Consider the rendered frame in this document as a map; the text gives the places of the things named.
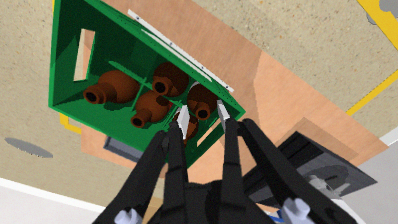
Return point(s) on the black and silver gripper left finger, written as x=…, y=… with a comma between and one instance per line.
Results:
x=132, y=201

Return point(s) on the green plastic crate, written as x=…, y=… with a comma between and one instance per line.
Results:
x=130, y=53

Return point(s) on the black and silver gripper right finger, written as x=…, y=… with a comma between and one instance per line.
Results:
x=300, y=201

